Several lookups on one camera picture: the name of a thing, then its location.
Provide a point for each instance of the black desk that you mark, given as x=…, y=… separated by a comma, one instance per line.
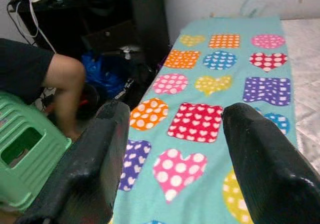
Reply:
x=62, y=21

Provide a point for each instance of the teal patchwork dotted blanket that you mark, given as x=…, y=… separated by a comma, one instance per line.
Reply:
x=200, y=88

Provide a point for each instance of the blue plastic bag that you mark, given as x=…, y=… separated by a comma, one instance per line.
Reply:
x=105, y=76

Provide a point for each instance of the black backpack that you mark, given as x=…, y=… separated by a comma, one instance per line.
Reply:
x=140, y=88

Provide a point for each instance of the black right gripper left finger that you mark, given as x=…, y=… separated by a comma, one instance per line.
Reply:
x=87, y=169

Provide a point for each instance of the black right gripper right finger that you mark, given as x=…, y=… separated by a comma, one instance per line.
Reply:
x=270, y=169

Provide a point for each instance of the person in black shorts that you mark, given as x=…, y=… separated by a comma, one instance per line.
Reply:
x=30, y=66

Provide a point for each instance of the quilted white mattress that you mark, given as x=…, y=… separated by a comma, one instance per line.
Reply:
x=307, y=83

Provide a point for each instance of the black upright tower case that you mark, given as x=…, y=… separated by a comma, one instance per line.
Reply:
x=150, y=21

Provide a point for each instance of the green plastic stool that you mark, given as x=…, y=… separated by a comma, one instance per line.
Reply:
x=30, y=153

